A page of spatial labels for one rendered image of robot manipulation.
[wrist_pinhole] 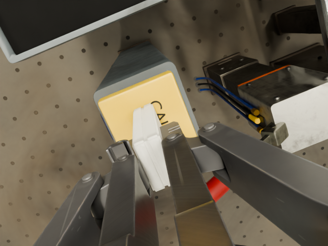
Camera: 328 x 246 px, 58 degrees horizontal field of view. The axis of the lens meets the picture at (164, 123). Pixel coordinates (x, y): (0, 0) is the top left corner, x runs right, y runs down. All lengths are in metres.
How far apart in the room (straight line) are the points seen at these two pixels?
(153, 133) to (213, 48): 0.56
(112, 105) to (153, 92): 0.03
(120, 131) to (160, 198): 0.58
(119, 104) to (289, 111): 0.22
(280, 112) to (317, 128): 0.05
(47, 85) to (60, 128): 0.10
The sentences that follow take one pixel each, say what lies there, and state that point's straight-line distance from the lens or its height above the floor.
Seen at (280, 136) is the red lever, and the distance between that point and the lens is 0.36.
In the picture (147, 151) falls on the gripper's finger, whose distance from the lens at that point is 0.15.
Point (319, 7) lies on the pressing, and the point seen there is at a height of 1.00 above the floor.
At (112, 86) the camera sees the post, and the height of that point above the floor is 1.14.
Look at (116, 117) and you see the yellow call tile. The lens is 0.22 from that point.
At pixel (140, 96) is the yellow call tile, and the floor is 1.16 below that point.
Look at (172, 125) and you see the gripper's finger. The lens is 0.18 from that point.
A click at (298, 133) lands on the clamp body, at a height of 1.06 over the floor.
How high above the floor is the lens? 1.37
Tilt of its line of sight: 72 degrees down
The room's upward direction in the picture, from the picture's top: 163 degrees clockwise
